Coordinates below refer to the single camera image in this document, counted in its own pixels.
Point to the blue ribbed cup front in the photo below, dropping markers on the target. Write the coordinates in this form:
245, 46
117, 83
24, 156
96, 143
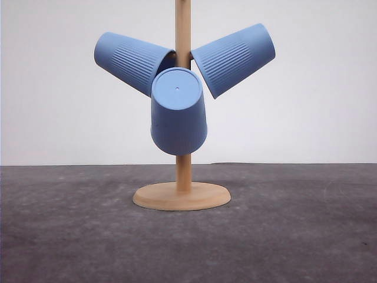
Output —
178, 121

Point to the blue ribbed cup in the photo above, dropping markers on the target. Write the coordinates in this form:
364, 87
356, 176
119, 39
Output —
229, 61
178, 121
136, 63

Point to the wooden mug tree stand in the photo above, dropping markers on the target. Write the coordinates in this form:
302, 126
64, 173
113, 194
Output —
183, 195

